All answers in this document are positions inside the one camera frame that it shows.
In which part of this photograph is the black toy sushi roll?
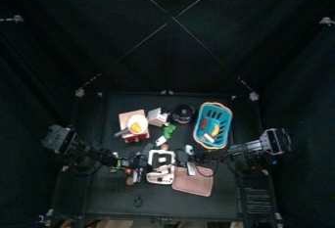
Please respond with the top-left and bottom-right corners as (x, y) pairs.
(151, 154), (174, 169)

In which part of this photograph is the white plastic tray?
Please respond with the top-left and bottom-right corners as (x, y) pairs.
(146, 149), (178, 186)

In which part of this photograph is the dark grey toy piece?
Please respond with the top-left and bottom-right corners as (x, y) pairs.
(140, 142), (155, 153)

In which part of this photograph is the small green toy piece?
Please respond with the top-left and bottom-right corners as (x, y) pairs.
(108, 160), (123, 174)

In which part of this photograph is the white toy food piece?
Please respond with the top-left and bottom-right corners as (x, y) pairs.
(203, 133), (218, 144)

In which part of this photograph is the pink cutting board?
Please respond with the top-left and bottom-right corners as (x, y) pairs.
(171, 164), (216, 198)

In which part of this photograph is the small white toy piece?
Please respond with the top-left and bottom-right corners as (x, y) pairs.
(155, 135), (168, 148)

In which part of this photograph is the green toy vegetable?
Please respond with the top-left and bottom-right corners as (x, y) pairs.
(163, 123), (178, 140)

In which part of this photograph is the red toy block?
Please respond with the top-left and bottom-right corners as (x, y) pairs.
(122, 131), (151, 144)

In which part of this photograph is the blue basket orange rim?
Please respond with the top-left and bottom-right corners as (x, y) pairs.
(192, 101), (235, 150)

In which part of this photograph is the toy pan with egg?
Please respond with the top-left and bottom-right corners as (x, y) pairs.
(114, 114), (151, 139)

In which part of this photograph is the black toy pot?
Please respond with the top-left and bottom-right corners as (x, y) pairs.
(171, 104), (196, 124)

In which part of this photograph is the white toy box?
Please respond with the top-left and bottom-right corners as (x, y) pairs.
(146, 107), (170, 127)

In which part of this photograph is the light wooden board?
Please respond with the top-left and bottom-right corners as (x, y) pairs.
(118, 109), (150, 132)

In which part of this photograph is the black cable loop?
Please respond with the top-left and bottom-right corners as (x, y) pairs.
(195, 160), (222, 178)

